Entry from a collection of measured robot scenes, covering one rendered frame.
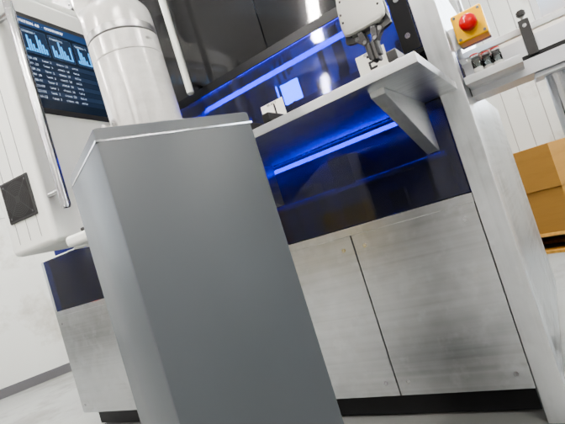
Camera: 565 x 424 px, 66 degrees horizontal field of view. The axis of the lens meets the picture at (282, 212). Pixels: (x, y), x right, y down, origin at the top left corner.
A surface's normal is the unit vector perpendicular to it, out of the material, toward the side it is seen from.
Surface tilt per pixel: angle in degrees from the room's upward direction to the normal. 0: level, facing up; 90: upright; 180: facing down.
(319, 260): 90
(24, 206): 90
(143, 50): 90
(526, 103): 90
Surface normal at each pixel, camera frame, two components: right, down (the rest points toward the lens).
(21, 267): 0.53, -0.20
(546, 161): -0.78, 0.22
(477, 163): -0.51, 0.12
